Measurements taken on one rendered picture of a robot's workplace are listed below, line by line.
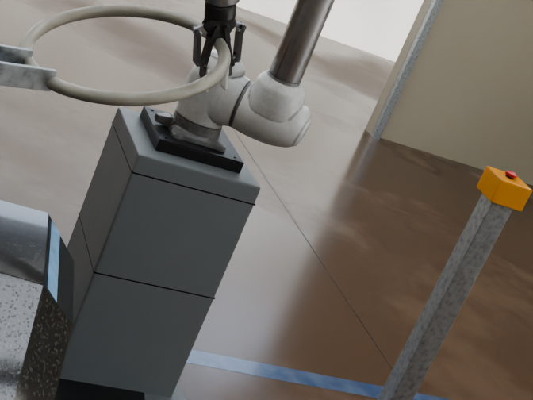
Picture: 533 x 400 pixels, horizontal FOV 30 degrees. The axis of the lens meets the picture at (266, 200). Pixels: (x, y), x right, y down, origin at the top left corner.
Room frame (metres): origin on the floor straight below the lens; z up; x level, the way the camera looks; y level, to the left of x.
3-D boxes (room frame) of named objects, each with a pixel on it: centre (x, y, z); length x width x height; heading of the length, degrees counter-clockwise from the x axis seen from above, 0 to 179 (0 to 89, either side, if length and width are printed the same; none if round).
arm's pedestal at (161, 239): (2.96, 0.29, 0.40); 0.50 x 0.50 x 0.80; 25
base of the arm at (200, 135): (2.95, 0.31, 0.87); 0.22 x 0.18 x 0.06; 115
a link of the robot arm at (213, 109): (2.96, 0.28, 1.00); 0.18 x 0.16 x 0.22; 85
